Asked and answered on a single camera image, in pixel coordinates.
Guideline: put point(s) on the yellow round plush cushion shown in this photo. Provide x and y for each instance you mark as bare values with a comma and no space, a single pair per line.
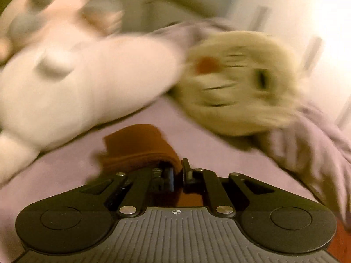
241,85

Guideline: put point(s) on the lilac fleece duvet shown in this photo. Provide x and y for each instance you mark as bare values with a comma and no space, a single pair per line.
315,148

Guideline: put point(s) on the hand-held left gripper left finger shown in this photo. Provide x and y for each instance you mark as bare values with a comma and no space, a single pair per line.
170,179

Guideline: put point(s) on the brown knit garment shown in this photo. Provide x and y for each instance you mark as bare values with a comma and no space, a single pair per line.
142,149

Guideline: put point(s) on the white and grey plush toy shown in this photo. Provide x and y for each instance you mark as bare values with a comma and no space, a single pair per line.
82,87

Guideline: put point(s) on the white wardrobe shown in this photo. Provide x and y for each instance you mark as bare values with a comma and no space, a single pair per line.
296,33

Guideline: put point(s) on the lilac bed sheet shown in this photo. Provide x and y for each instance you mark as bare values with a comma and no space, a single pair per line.
68,169

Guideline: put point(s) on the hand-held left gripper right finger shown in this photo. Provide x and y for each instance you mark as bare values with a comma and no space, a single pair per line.
187,173

